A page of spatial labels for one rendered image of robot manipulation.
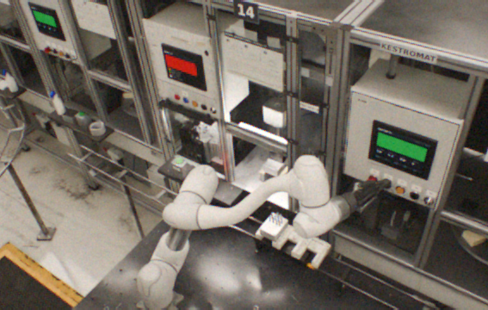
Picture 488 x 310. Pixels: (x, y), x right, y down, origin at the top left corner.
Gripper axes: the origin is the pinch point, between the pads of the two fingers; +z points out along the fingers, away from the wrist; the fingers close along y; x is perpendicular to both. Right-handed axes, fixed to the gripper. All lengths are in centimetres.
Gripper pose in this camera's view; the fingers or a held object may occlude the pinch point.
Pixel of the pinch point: (382, 184)
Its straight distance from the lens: 194.9
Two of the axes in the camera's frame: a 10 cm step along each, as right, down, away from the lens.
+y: 1.6, 8.7, 4.6
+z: 8.3, -3.7, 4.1
